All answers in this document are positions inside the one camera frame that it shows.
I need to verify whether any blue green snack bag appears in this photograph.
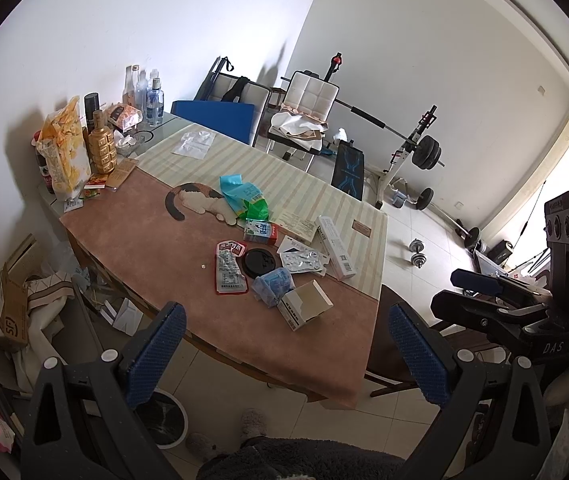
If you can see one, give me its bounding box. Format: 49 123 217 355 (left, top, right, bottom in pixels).
219 174 269 221

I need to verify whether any clear plastic bag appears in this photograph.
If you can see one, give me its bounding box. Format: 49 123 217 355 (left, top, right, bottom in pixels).
173 129 216 160

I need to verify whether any barbell weight rack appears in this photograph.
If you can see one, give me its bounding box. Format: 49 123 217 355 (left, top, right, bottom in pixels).
337 100 445 209

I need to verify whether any black round lid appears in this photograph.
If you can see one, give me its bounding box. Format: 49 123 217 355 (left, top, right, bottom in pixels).
240 248 278 280

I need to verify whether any white round trash bin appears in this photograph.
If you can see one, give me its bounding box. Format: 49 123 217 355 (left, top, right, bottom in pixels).
134 388 189 450

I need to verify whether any cardboard box on floor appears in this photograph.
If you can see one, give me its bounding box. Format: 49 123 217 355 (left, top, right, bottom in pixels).
0 234 44 350

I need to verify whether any white padded chair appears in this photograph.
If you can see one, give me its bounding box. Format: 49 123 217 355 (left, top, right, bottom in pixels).
266 70 339 171

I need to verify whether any blue chair back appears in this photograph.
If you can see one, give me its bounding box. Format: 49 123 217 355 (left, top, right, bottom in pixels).
170 101 254 145

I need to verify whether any cream medicine box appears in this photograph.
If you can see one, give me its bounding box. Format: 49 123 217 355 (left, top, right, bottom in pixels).
275 210 317 244

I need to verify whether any long white box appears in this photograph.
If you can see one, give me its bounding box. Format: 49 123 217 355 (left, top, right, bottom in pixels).
317 216 356 280

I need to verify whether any brown mat label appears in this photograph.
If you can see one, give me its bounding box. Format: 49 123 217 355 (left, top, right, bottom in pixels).
351 220 371 237

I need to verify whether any silver blister pack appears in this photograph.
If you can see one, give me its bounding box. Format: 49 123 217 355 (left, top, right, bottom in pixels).
280 250 325 274

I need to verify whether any white cardboard box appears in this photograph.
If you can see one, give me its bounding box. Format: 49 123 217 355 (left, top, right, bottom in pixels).
278 280 333 332

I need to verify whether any small dumbbell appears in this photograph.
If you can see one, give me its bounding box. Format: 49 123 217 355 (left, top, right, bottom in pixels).
409 238 426 269

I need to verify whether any yellow chips bag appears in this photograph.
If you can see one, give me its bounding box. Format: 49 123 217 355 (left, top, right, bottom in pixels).
36 96 91 200

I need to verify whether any red blister pill packet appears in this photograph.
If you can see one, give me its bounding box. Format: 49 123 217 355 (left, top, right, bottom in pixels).
215 240 249 295

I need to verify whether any blue plastic wrapper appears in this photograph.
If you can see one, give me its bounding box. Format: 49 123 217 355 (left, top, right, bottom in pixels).
251 268 295 308

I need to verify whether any clear water bottle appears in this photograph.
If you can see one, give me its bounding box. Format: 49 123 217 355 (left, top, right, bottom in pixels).
146 77 164 126

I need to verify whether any red blue milk carton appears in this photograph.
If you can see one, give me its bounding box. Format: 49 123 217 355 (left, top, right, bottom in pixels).
243 219 278 245

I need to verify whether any gold embossed bottle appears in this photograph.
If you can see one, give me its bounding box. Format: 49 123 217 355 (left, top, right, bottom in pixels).
88 110 117 174

